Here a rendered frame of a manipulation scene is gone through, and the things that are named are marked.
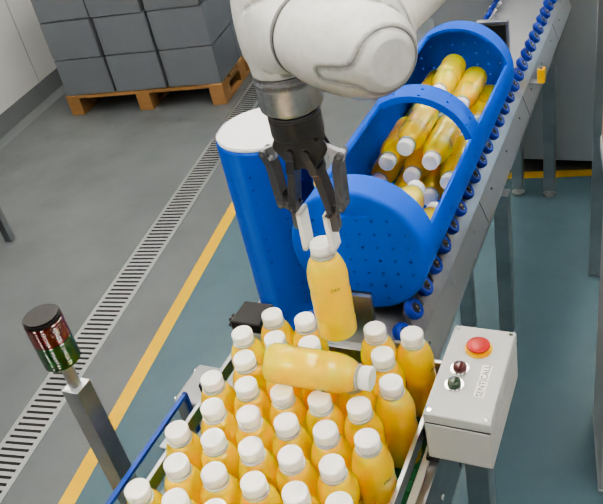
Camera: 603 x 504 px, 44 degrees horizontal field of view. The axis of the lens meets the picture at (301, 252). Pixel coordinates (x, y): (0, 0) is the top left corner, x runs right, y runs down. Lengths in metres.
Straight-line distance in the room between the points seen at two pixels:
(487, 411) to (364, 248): 0.47
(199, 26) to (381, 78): 4.23
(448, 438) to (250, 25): 0.65
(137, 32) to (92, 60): 0.43
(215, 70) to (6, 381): 2.59
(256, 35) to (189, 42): 4.14
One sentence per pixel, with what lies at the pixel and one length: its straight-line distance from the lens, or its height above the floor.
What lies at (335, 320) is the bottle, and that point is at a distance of 1.21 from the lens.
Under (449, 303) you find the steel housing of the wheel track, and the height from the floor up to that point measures 0.87.
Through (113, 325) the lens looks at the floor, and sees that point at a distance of 3.39.
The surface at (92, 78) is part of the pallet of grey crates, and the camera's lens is 5.52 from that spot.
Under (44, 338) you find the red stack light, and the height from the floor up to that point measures 1.23.
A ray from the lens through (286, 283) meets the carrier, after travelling 2.33.
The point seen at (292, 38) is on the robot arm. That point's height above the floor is 1.67.
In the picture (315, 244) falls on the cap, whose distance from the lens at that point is 1.16.
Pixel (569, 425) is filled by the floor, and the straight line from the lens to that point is 2.60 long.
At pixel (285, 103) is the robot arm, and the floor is 1.56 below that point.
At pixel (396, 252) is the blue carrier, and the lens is 1.45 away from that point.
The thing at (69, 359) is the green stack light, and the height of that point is 1.18.
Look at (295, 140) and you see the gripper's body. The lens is 1.03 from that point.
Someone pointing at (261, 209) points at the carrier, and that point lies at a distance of 2.19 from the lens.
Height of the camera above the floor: 1.95
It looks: 34 degrees down
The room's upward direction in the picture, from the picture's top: 13 degrees counter-clockwise
